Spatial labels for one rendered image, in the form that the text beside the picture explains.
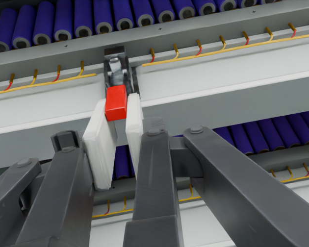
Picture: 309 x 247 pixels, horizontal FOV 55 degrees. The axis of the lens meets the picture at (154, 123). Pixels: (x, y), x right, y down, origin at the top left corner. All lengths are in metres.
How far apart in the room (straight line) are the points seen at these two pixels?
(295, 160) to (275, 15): 0.19
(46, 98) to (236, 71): 0.16
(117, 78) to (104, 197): 0.19
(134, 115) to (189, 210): 0.24
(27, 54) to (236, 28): 0.18
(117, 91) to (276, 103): 0.14
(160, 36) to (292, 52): 0.11
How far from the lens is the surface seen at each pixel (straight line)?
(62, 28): 0.31
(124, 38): 0.26
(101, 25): 0.31
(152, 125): 0.16
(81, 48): 0.27
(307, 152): 0.41
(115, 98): 0.18
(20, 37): 0.32
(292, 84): 0.26
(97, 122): 0.16
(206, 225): 0.37
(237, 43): 0.28
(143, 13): 0.30
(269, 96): 0.26
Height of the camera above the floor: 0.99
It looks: 30 degrees down
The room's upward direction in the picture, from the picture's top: 10 degrees counter-clockwise
